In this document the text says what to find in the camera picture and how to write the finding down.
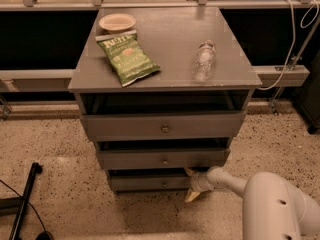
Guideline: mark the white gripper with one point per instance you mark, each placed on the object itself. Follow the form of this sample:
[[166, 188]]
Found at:
[[196, 181]]

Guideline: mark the grey bottom drawer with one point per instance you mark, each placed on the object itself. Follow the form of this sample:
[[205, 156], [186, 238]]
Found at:
[[137, 180]]

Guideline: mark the grey drawer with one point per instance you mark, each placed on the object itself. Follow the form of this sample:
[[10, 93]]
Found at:
[[162, 126], [137, 180], [156, 159]]

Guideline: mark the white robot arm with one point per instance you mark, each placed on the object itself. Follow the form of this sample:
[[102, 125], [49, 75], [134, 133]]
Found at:
[[272, 207]]

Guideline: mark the grey middle drawer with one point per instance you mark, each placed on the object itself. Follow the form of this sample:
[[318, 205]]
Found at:
[[156, 159]]

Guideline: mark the grey wooden drawer cabinet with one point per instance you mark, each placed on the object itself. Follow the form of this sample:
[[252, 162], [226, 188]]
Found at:
[[175, 58]]

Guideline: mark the grey top drawer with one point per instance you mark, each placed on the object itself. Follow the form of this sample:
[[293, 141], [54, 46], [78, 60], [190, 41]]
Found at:
[[162, 126]]

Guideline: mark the clear plastic water bottle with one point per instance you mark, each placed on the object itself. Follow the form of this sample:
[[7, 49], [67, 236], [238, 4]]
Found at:
[[204, 61]]

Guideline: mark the dark cabinet at right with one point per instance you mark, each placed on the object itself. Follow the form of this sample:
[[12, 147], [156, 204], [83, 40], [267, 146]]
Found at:
[[307, 100]]

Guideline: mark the green chip bag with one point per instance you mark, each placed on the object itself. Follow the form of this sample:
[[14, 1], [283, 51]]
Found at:
[[126, 56]]

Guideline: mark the black metal stand leg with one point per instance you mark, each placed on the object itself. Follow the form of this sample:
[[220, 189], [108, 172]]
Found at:
[[17, 206]]

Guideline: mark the beige paper bowl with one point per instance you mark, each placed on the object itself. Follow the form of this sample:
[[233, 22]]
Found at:
[[117, 22]]

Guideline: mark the metal railing frame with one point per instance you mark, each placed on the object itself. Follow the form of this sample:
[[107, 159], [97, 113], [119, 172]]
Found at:
[[263, 33]]

